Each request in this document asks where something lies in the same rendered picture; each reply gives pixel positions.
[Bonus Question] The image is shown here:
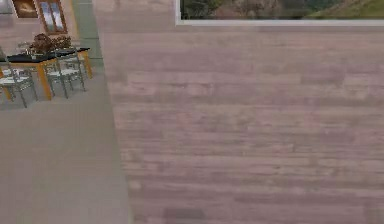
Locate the white framed window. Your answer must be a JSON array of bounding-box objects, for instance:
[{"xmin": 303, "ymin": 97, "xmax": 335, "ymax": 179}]
[{"xmin": 174, "ymin": 0, "xmax": 384, "ymax": 27}]

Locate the grey metal chair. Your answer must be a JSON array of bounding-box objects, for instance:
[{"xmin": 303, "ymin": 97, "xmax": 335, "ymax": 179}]
[
  {"xmin": 0, "ymin": 48, "xmax": 39, "ymax": 109},
  {"xmin": 45, "ymin": 50, "xmax": 87, "ymax": 100}
]

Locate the black top wooden table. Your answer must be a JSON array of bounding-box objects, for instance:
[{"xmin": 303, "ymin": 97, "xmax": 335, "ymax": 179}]
[{"xmin": 0, "ymin": 47, "xmax": 94, "ymax": 102}]

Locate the wooden framed window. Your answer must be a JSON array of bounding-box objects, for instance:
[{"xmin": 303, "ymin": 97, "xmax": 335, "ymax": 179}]
[{"xmin": 36, "ymin": 0, "xmax": 69, "ymax": 36}]

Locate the brown dried plant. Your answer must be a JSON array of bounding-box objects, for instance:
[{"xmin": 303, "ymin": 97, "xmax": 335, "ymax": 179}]
[{"xmin": 29, "ymin": 32, "xmax": 73, "ymax": 54}]

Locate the brown framed picture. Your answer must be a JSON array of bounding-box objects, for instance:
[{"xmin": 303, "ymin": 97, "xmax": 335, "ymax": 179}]
[{"xmin": 11, "ymin": 0, "xmax": 40, "ymax": 19}]

